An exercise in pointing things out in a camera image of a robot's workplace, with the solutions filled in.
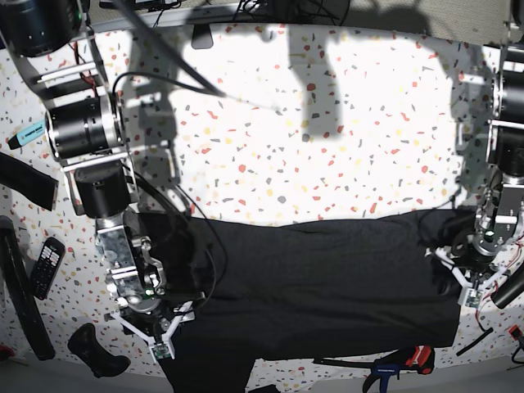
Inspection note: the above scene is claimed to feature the black TV remote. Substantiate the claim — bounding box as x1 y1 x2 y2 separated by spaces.
29 237 66 300

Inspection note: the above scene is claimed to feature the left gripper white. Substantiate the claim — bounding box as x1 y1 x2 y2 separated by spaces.
425 231 512 308

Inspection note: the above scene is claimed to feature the black game controller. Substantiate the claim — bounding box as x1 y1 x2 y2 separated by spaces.
67 323 131 378

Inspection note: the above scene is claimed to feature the black monitor stand foot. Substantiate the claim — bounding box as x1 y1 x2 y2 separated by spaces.
191 24 214 50

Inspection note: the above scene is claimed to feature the black cylinder right edge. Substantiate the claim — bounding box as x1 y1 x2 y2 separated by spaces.
491 269 523 309

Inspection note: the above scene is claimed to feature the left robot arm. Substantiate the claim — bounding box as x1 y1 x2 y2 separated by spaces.
427 1 523 309

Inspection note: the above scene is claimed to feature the black folded cloth strip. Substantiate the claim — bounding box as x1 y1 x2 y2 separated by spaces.
1 153 58 211

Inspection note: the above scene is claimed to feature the red wire bundle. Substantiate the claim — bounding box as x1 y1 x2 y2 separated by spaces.
473 235 524 328

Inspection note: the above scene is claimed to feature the blue highlighter marker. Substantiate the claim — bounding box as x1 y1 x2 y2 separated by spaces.
8 120 45 150

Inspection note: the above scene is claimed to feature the long black bar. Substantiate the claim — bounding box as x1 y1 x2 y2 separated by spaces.
1 216 56 361

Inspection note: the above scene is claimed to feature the red black clamp left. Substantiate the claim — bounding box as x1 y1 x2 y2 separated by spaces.
0 345 15 363

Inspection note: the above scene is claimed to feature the small red connector block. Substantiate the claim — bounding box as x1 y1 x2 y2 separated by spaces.
508 325 523 341

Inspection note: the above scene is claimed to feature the dark grey T-shirt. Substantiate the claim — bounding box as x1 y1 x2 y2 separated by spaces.
160 210 474 392

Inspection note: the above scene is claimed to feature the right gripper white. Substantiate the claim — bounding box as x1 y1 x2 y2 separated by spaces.
104 301 193 361

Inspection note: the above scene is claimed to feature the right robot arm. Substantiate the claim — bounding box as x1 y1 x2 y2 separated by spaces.
1 1 193 361

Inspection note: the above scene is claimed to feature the black cable bundle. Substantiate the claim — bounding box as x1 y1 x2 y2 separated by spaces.
231 0 353 24

